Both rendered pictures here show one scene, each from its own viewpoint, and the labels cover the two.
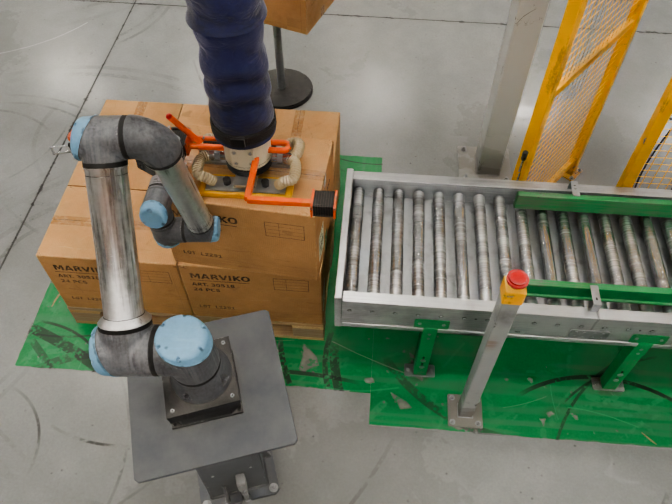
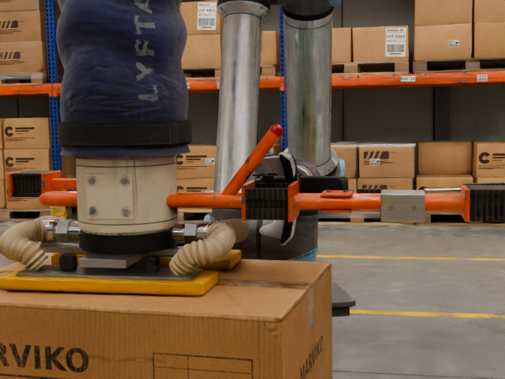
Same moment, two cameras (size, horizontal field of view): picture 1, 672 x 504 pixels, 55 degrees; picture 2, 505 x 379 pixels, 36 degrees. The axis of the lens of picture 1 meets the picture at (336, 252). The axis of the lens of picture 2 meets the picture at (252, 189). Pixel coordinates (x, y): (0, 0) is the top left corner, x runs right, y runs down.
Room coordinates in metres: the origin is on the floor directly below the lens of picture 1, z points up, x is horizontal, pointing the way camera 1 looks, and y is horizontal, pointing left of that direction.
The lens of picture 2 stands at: (2.97, 0.68, 1.22)
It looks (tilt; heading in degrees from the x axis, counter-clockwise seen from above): 6 degrees down; 186
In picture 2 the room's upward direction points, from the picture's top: 1 degrees counter-clockwise
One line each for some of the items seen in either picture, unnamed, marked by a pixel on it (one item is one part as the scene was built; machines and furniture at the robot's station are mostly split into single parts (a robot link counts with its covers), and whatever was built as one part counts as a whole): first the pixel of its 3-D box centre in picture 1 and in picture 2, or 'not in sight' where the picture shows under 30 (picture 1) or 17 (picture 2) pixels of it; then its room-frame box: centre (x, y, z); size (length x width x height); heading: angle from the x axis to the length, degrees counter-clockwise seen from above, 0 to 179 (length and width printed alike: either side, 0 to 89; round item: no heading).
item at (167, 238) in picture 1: (167, 228); (291, 237); (1.39, 0.58, 0.96); 0.12 x 0.09 x 0.12; 89
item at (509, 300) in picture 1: (485, 358); not in sight; (1.13, -0.57, 0.50); 0.07 x 0.07 x 1.00; 85
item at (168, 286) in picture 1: (208, 205); not in sight; (2.03, 0.62, 0.34); 1.20 x 1.00 x 0.40; 85
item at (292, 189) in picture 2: (178, 141); (270, 200); (1.70, 0.57, 1.08); 0.10 x 0.08 x 0.06; 175
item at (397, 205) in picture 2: not in sight; (402, 205); (1.72, 0.78, 1.07); 0.07 x 0.07 x 0.04; 85
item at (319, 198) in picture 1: (323, 203); (35, 183); (1.40, 0.04, 1.08); 0.09 x 0.08 x 0.05; 175
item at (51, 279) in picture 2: not in sight; (109, 271); (1.78, 0.31, 0.97); 0.34 x 0.10 x 0.05; 85
